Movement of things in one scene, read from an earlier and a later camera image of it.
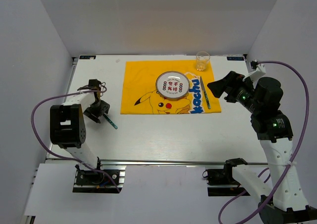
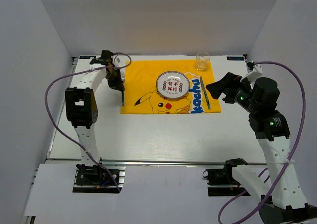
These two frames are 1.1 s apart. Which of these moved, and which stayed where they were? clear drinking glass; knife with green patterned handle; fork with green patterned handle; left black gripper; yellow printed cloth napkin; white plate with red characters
Moved: fork with green patterned handle; left black gripper
Stayed: knife with green patterned handle; clear drinking glass; yellow printed cloth napkin; white plate with red characters
